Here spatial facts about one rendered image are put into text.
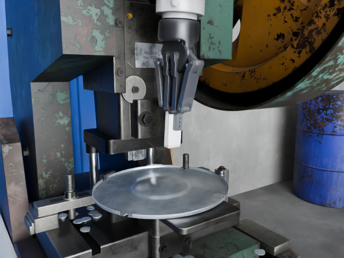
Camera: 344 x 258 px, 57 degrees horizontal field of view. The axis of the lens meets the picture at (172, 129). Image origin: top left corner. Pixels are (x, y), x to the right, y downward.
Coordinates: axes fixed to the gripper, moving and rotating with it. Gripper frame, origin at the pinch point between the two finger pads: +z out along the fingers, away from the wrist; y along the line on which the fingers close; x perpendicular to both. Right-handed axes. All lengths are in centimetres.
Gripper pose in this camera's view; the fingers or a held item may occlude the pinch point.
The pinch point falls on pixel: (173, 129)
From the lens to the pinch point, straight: 61.6
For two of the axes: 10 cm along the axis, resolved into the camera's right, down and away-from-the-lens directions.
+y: 5.8, 2.1, -7.9
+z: -0.5, 9.7, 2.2
